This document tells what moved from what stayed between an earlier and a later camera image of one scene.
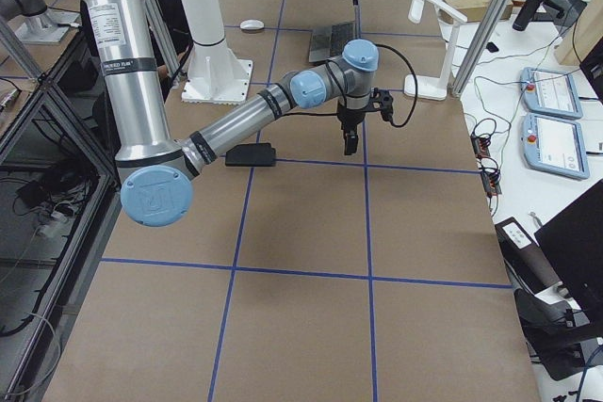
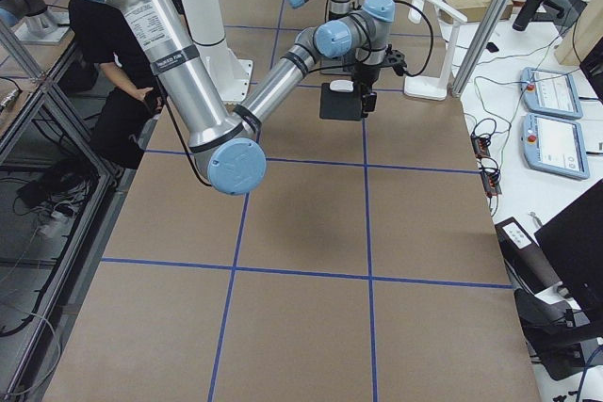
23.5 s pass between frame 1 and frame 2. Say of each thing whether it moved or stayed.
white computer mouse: moved
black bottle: stayed
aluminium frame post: stayed
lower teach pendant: stayed
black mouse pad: moved
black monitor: stayed
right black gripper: moved
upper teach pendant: stayed
